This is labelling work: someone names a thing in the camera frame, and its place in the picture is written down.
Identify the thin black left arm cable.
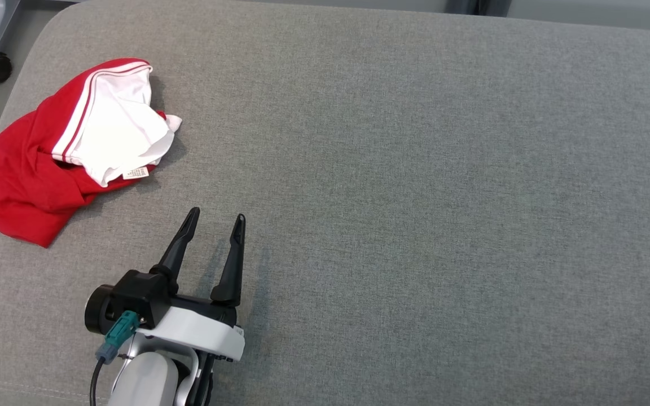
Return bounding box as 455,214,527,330
89,358,107,406

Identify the red and white jersey garment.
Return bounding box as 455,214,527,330
0,58,183,249

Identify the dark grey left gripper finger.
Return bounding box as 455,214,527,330
210,214,246,308
150,207,201,294

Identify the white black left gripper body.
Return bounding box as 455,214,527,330
133,293,245,363

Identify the teal camera cable connector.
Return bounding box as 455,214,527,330
96,310,140,365

